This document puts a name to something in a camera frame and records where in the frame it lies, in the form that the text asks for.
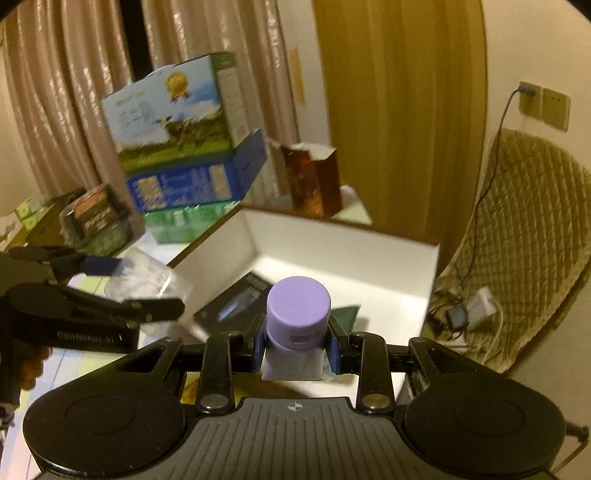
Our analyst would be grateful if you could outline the dark green product card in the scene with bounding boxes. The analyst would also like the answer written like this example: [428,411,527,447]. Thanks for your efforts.
[331,305,360,333]

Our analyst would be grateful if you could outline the black FLYCO shaver box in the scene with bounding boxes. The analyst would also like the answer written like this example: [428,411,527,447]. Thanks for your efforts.
[193,272,273,335]

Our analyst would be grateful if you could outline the clear plastic bag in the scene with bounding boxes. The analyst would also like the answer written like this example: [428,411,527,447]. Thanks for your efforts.
[103,246,195,340]

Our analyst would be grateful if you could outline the purple cylindrical bottle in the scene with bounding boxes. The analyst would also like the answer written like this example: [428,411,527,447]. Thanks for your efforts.
[262,276,332,381]

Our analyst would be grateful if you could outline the person's left hand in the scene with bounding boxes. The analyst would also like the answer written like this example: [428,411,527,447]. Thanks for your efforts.
[14,341,52,391]

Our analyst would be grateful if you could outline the cardboard boxes beside table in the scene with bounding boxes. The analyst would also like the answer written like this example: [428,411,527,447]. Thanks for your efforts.
[0,188,86,251]

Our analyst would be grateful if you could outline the checked tablecloth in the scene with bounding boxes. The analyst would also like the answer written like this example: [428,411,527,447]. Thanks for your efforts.
[0,230,242,480]

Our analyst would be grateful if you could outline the brown cardboard storage box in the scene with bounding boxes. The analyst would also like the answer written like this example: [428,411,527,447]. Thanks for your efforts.
[169,206,439,344]

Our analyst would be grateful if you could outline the green shrink-wrapped carton pack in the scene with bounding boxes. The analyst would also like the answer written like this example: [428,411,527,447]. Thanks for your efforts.
[144,201,238,244]

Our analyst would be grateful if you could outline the white power strip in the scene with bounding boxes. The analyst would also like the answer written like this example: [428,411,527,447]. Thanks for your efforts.
[445,287,500,332]

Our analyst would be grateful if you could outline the blue milk carton box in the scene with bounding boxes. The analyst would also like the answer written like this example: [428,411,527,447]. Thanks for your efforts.
[127,130,266,213]

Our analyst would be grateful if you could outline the dark red gift bag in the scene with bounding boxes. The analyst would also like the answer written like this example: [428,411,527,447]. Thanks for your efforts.
[280,142,342,218]

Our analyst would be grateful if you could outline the quilted tan chair cover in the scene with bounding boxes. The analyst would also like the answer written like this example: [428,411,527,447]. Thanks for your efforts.
[431,129,590,373]

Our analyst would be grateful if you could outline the pure milk carton box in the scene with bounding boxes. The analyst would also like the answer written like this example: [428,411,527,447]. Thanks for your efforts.
[101,52,252,175]

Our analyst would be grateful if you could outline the beige curtain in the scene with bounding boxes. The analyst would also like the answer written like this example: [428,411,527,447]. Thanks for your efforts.
[0,0,302,199]

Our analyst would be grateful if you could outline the wooden door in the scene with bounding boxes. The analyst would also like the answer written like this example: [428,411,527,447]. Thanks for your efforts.
[314,1,487,248]

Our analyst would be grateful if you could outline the black metal chair frame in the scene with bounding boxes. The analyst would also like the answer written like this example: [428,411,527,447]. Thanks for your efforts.
[551,421,591,474]

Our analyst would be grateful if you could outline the black power cable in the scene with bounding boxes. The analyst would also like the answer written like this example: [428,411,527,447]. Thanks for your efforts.
[457,87,537,287]

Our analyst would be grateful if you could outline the wall socket pair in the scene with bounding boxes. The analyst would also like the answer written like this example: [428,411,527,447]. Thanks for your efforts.
[519,81,571,132]

